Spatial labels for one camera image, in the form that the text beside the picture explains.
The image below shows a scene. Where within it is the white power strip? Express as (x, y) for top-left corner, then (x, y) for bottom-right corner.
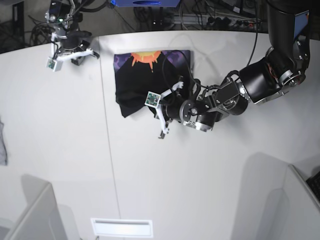
(169, 14), (256, 26)

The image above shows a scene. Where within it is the white partition panel right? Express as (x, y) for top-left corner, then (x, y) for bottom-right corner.
(260, 165), (320, 240)

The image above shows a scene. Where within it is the white partition panel left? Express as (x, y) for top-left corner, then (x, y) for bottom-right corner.
(0, 182), (68, 240)

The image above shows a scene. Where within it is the white partition panel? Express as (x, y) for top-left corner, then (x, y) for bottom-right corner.
(0, 182), (68, 240)
(260, 165), (320, 240)

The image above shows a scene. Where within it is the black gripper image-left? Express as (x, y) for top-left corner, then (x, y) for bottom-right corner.
(56, 30), (92, 65)

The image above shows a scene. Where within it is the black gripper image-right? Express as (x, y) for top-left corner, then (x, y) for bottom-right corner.
(159, 99), (187, 124)

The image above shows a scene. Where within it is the grey cloth at left edge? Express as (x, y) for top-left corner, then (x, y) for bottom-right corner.
(0, 122), (8, 166)

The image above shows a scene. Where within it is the blue box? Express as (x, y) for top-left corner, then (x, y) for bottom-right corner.
(110, 0), (180, 8)

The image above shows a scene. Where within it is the black keyboard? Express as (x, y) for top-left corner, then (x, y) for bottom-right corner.
(306, 172), (320, 200)

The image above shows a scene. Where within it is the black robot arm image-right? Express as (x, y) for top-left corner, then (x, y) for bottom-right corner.
(156, 0), (313, 135)

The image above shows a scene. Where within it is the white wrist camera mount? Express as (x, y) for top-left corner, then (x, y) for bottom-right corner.
(144, 80), (184, 139)
(46, 31), (100, 72)

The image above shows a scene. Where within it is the coiled black cable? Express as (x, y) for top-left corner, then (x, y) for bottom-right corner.
(29, 22), (55, 47)

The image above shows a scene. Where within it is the black T-shirt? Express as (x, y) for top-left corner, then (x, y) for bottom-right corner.
(113, 50), (192, 118)

